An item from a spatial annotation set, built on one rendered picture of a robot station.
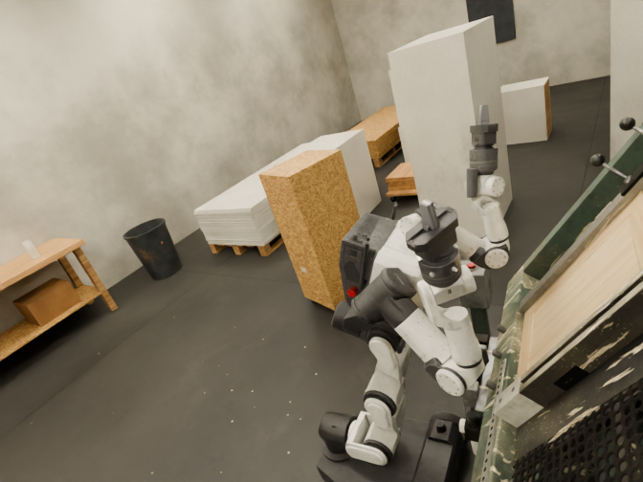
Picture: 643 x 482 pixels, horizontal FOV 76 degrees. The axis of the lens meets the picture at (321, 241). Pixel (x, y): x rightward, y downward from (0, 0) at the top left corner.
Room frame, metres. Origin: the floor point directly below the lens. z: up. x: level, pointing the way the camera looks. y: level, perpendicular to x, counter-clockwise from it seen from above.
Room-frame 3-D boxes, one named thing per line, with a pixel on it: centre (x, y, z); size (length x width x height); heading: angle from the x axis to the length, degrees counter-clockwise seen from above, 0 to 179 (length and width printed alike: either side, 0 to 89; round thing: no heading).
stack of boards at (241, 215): (5.61, 0.22, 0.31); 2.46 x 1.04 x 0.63; 139
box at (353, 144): (4.73, -0.33, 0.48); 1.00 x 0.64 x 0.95; 139
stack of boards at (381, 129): (7.51, -1.71, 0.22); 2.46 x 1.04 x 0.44; 139
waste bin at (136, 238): (4.92, 2.02, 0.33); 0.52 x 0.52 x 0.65
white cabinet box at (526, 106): (5.41, -3.19, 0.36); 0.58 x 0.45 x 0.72; 49
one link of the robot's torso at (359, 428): (1.36, 0.07, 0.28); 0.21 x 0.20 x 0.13; 54
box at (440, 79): (3.63, -1.50, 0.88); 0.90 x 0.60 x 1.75; 139
